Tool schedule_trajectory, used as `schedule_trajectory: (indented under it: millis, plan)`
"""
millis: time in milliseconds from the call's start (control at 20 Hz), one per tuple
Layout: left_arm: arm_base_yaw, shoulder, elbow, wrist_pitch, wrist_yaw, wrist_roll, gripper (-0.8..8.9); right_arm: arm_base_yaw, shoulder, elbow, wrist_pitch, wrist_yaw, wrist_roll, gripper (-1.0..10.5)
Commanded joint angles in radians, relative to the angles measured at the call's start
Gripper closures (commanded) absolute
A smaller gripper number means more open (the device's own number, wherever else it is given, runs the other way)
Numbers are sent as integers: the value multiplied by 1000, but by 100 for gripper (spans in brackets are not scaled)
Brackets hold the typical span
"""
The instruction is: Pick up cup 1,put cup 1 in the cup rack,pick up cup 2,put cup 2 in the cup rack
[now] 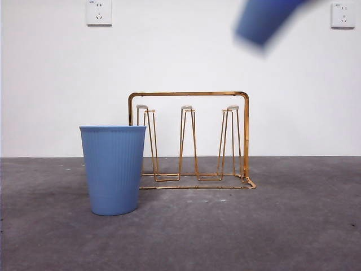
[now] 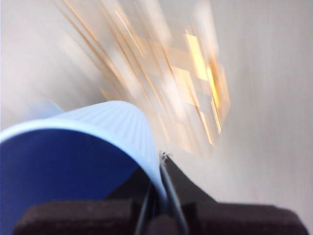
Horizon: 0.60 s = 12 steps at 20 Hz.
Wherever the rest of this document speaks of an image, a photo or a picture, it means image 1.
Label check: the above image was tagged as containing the blue ribbed plastic cup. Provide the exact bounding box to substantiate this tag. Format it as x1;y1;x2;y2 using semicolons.
232;0;311;56
79;125;148;217

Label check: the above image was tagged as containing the white wall socket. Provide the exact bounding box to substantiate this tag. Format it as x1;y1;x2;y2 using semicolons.
331;2;356;29
86;0;113;28

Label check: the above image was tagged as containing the gold wire cup rack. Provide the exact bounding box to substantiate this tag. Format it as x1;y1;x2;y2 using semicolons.
127;90;257;190

